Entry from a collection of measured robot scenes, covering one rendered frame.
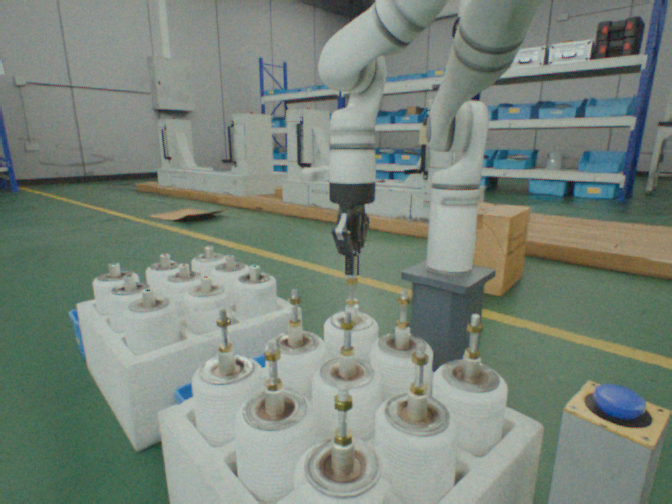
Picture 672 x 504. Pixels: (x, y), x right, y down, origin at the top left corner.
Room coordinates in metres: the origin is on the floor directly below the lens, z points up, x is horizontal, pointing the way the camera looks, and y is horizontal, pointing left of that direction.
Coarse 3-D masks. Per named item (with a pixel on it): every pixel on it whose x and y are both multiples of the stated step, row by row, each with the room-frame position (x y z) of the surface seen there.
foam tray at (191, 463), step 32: (160, 416) 0.50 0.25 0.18; (192, 416) 0.52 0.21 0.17; (512, 416) 0.50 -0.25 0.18; (192, 448) 0.44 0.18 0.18; (224, 448) 0.44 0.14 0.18; (512, 448) 0.44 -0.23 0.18; (192, 480) 0.43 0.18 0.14; (224, 480) 0.39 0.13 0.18; (480, 480) 0.39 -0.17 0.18; (512, 480) 0.42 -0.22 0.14
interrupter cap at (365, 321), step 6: (342, 312) 0.69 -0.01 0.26; (360, 312) 0.69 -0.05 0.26; (330, 318) 0.67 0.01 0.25; (336, 318) 0.67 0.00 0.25; (342, 318) 0.67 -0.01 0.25; (360, 318) 0.67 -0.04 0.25; (366, 318) 0.67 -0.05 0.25; (336, 324) 0.65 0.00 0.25; (360, 324) 0.65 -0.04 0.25; (366, 324) 0.65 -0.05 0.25; (372, 324) 0.65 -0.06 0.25; (354, 330) 0.63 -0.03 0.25; (360, 330) 0.63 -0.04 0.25
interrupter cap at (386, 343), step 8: (384, 336) 0.60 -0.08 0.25; (392, 336) 0.60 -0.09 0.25; (416, 336) 0.60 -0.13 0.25; (384, 344) 0.57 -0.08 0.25; (392, 344) 0.58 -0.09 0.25; (416, 344) 0.58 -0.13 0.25; (424, 344) 0.57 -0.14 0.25; (384, 352) 0.55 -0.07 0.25; (392, 352) 0.55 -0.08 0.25; (400, 352) 0.55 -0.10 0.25; (408, 352) 0.55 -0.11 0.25
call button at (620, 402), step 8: (608, 384) 0.35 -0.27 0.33; (600, 392) 0.34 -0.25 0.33; (608, 392) 0.34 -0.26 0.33; (616, 392) 0.34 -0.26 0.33; (624, 392) 0.34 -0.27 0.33; (632, 392) 0.34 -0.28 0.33; (600, 400) 0.33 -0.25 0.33; (608, 400) 0.32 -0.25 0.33; (616, 400) 0.32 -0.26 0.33; (624, 400) 0.32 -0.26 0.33; (632, 400) 0.32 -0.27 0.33; (640, 400) 0.32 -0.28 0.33; (600, 408) 0.33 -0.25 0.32; (608, 408) 0.32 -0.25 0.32; (616, 408) 0.32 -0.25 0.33; (624, 408) 0.31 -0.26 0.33; (632, 408) 0.31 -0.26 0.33; (640, 408) 0.31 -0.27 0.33; (616, 416) 0.32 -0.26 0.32; (624, 416) 0.32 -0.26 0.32; (632, 416) 0.32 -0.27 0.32
